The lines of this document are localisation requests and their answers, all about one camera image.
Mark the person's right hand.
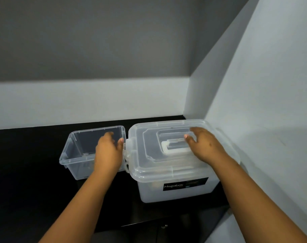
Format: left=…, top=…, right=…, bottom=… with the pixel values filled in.
left=183, top=127, right=231, bottom=166

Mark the person's left hand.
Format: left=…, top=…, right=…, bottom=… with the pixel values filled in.
left=94, top=131, right=125, bottom=175

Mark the small clear bin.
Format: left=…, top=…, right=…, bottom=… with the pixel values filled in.
left=59, top=125, right=127, bottom=181

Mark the translucent lid with handle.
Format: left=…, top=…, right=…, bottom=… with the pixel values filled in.
left=123, top=119, right=241, bottom=184

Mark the large translucent storage container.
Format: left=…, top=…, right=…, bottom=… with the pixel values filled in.
left=138, top=172, right=221, bottom=203

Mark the person's right forearm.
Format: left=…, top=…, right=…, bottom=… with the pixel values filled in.
left=211, top=154, right=307, bottom=243

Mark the person's left forearm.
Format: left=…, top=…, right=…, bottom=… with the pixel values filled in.
left=38, top=164, right=120, bottom=243

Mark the dark cabinet front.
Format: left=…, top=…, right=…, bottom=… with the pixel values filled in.
left=94, top=205, right=231, bottom=243

